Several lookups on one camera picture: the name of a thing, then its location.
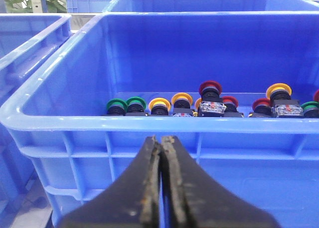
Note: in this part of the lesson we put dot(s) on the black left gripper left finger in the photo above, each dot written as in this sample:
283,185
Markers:
131,201

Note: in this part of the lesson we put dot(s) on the red push button far right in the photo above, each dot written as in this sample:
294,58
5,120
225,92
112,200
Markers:
316,96

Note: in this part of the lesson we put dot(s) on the yellow push button tall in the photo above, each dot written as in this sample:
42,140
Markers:
282,105

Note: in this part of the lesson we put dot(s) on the green plant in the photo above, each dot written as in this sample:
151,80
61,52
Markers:
26,6

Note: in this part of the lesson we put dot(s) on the blue bin behind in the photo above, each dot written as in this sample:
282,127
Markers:
210,5

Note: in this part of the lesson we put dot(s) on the red push button middle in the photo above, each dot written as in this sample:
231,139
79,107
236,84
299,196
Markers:
231,104

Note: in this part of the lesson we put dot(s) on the red push button tall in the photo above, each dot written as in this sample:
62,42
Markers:
211,104

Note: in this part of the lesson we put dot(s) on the far blue crate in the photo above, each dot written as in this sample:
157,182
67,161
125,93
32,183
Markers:
86,6

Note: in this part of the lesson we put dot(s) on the green push button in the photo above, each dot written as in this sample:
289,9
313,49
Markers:
310,109
136,106
117,107

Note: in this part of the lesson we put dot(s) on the green push button right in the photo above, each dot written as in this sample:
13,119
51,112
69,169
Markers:
310,109

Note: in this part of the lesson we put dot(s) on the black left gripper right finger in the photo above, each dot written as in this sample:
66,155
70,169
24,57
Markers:
192,199

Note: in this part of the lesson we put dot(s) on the blue bin on left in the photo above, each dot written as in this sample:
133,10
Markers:
26,41

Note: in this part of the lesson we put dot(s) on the blue bin with buttons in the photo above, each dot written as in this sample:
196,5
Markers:
58,116

